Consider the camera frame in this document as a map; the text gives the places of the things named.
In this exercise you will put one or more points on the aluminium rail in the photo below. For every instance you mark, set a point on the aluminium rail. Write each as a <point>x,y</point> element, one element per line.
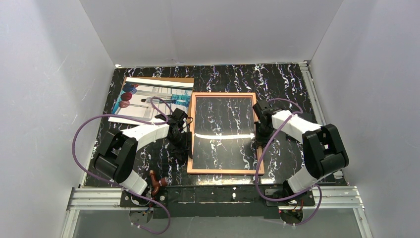
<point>309,82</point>
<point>109,198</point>

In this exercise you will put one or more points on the printed photo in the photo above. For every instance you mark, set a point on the printed photo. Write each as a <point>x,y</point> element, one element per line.
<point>147,98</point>

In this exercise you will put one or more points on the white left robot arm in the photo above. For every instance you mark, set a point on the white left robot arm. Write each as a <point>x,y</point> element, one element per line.
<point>116,155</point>

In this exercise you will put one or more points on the aluminium right side rail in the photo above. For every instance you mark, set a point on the aluminium right side rail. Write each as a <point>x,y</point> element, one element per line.
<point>309,82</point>

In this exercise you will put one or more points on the copper pipe fitting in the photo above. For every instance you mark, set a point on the copper pipe fitting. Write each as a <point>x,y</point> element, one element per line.
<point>157,184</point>

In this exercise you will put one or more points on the brown backing board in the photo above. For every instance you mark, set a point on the brown backing board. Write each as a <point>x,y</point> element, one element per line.
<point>189,108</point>

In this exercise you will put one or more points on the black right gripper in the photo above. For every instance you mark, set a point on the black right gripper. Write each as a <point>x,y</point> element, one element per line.
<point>260,136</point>

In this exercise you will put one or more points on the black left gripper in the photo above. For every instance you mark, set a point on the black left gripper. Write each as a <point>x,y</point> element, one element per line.
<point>181,138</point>

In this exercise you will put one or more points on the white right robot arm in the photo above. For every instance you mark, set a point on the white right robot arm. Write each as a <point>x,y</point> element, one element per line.
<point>323,149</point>

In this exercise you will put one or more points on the aluminium front rail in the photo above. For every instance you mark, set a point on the aluminium front rail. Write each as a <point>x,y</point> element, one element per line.
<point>109,198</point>

